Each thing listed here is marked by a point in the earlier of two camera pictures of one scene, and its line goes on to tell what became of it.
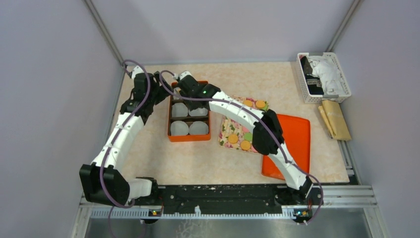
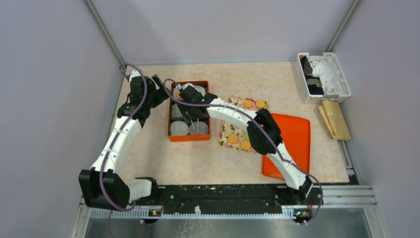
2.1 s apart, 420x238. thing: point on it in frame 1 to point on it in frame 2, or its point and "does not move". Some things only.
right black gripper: (191, 107) to (184, 107)
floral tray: (236, 134) does not move
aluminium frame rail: (345, 197) does not move
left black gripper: (158, 76) does not move
